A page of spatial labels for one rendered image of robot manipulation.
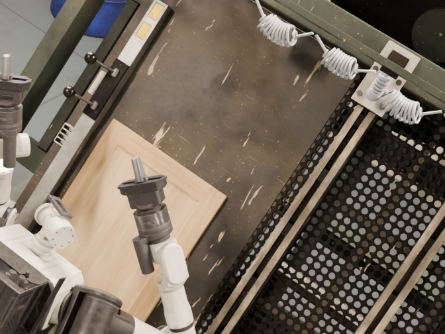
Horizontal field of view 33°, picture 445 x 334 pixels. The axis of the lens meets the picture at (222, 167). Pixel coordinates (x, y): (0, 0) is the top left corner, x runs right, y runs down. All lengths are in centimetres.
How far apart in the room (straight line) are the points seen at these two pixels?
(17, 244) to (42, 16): 372
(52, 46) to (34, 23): 295
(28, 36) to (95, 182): 297
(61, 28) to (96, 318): 102
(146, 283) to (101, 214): 26
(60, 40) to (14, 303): 100
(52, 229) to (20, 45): 337
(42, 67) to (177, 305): 92
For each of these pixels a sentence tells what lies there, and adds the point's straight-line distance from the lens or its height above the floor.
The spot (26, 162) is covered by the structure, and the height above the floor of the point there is 109.
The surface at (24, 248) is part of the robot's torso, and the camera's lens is 192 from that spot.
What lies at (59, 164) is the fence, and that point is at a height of 120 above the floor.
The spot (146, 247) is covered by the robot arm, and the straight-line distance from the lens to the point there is 191.
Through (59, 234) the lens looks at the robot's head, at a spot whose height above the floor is 144.
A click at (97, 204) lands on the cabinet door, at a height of 115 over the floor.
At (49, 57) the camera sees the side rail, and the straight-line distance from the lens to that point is 246.
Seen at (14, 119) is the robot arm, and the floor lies 150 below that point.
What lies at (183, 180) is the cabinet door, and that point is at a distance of 228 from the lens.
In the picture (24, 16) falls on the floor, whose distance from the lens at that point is 547.
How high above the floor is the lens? 275
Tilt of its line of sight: 36 degrees down
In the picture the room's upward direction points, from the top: 24 degrees clockwise
